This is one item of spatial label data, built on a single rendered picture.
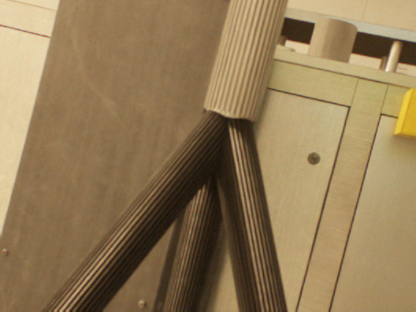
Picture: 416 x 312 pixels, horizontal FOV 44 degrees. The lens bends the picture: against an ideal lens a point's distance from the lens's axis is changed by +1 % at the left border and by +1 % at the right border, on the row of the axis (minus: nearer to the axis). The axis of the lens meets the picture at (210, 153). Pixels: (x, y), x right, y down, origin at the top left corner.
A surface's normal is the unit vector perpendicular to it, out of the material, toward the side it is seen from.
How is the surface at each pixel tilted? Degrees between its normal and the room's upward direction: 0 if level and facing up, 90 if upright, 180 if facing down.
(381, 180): 90
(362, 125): 90
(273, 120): 90
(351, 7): 90
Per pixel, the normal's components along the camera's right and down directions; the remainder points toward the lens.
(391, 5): -0.19, -0.03
